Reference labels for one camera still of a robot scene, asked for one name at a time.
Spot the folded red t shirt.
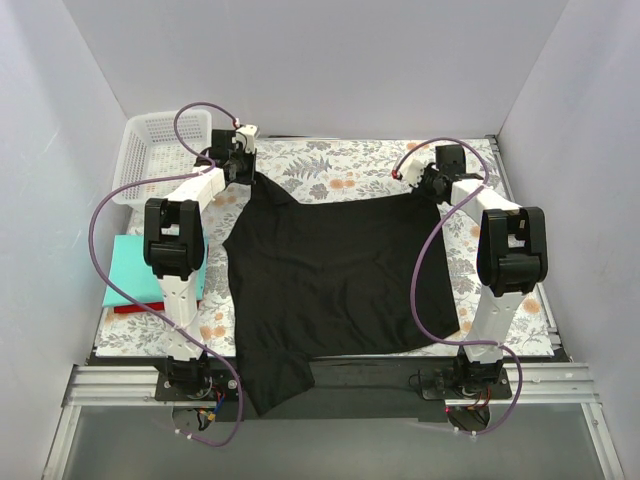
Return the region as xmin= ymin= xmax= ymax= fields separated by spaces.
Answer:
xmin=113 ymin=302 xmax=164 ymax=314

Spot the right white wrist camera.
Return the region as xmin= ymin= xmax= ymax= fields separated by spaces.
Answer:
xmin=391 ymin=158 xmax=426 ymax=188

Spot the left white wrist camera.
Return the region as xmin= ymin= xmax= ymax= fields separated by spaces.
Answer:
xmin=232 ymin=118 xmax=260 ymax=154

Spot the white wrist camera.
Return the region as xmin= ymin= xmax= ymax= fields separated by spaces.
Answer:
xmin=391 ymin=158 xmax=426 ymax=188
xmin=232 ymin=118 xmax=260 ymax=154

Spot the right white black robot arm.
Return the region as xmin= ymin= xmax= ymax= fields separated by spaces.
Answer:
xmin=394 ymin=138 xmax=548 ymax=399

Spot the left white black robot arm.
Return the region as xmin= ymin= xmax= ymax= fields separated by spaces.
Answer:
xmin=143 ymin=124 xmax=259 ymax=400

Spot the white plastic basket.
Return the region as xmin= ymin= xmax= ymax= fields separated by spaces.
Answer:
xmin=112 ymin=109 xmax=212 ymax=211

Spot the floral table mat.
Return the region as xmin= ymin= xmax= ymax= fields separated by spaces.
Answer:
xmin=95 ymin=139 xmax=554 ymax=357

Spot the black t shirt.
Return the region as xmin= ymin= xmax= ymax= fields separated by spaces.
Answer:
xmin=224 ymin=174 xmax=459 ymax=413

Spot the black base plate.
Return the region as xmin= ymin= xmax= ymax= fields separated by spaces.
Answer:
xmin=154 ymin=355 xmax=514 ymax=424

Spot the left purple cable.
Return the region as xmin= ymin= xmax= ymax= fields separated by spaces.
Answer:
xmin=87 ymin=101 xmax=246 ymax=447

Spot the aluminium front rail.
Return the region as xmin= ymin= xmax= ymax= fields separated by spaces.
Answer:
xmin=62 ymin=363 xmax=600 ymax=406

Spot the folded teal t shirt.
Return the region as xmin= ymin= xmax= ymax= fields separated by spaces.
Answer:
xmin=102 ymin=235 xmax=208 ymax=313

